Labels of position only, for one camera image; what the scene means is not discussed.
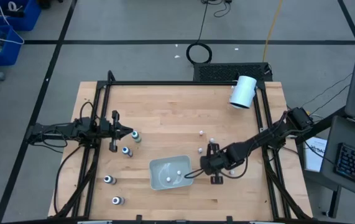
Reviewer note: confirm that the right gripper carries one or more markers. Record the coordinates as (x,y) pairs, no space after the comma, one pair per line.
(213,163)

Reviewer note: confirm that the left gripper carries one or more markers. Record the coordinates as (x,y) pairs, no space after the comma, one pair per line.
(107,129)

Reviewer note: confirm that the large green food coloring bottle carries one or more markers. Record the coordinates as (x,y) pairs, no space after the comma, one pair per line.
(135,135)

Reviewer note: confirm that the small white-labelled coloring bottle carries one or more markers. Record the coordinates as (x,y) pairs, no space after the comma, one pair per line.
(200,150)

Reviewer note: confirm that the yellow-labelled food coloring bottle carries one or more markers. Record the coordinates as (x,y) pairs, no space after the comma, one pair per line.
(168,179)

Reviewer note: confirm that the white plastic storage bin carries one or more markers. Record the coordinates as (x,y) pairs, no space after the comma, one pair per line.
(161,168)

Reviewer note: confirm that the red food coloring bottle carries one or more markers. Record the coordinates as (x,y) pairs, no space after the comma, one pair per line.
(232,172)

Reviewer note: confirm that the small orange food coloring bottle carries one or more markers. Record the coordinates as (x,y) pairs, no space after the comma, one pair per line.
(201,132)

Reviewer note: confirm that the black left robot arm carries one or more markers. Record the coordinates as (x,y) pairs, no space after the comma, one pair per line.
(56,132)

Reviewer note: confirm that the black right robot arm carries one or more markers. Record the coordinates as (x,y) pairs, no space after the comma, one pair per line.
(267,134)

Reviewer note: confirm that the large blue food coloring bottle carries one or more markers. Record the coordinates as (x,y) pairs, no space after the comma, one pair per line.
(126,151)

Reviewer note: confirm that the dark large food coloring bottle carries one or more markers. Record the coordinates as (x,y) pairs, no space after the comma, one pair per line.
(117,200)
(109,179)

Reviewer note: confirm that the white cylinder with dark opening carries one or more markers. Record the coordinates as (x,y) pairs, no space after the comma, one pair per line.
(244,90)

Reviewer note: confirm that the black perforated computer case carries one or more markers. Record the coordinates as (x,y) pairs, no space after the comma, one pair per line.
(217,72)

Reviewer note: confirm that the white printed paper sheet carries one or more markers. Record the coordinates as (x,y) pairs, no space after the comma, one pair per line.
(312,158)

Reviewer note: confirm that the blue storage bin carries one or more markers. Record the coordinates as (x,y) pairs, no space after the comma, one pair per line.
(9,56)
(28,18)

